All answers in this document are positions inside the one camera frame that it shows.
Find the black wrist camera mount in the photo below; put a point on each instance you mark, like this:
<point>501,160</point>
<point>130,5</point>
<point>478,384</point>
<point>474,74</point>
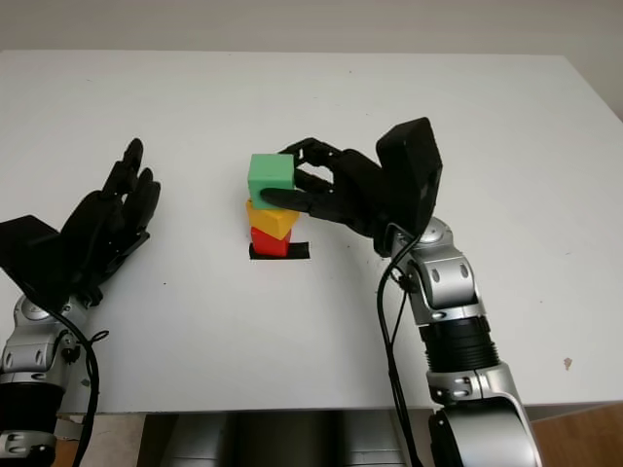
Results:
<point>29,253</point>
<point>411,165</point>

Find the yellow wooden block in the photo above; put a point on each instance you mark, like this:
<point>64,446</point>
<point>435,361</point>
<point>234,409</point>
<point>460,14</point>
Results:
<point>270,221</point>

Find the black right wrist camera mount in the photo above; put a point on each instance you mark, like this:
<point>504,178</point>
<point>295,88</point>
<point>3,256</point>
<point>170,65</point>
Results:
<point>411,165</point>

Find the dark grey robot torso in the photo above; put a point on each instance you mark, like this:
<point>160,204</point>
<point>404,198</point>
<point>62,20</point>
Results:
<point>272,438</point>

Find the black tape strip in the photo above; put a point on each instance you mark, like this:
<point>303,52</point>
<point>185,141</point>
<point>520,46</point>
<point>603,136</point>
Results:
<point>302,250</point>

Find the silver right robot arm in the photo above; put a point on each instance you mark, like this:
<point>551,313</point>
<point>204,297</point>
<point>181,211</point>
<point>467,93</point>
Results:
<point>452,287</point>

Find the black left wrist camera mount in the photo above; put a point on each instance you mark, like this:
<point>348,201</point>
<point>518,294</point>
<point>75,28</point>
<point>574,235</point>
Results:
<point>29,253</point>

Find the grey table frame bar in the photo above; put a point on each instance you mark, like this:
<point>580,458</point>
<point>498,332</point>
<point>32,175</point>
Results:
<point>72,427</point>

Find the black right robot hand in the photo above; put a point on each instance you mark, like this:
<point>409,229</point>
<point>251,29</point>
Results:
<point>357,194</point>

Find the green wooden block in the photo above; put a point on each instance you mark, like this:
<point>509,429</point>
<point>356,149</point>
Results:
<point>270,172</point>

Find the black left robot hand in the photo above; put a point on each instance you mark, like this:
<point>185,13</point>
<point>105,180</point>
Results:
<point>107,228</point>

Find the red wooden block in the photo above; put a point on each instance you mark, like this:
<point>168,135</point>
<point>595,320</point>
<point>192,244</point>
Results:
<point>270,245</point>

